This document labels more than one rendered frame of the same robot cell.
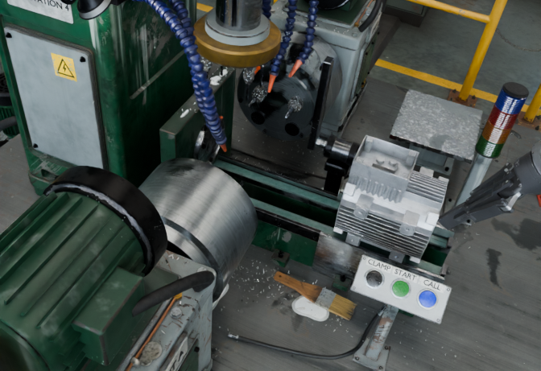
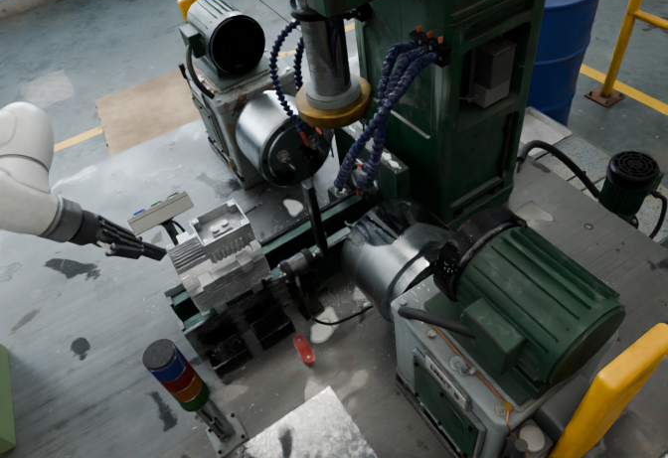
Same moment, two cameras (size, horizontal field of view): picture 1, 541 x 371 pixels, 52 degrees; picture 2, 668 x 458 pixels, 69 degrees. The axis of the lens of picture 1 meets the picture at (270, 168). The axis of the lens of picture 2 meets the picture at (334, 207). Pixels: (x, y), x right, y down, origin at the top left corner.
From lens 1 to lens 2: 1.80 m
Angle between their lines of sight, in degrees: 84
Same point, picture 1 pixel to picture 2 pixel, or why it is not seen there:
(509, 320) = (126, 373)
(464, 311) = not seen: hidden behind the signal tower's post
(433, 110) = not seen: outside the picture
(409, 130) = (321, 414)
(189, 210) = (258, 105)
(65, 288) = (196, 16)
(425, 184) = (187, 249)
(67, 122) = not seen: hidden behind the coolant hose
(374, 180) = (217, 217)
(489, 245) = (178, 427)
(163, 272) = (227, 85)
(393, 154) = (226, 241)
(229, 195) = (260, 129)
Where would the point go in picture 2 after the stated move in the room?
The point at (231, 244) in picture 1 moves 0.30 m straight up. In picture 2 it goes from (244, 137) to (212, 45)
